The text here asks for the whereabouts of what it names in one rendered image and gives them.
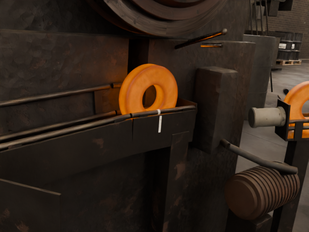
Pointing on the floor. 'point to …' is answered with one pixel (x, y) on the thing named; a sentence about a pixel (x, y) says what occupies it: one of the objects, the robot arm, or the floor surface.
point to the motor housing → (257, 197)
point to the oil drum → (260, 70)
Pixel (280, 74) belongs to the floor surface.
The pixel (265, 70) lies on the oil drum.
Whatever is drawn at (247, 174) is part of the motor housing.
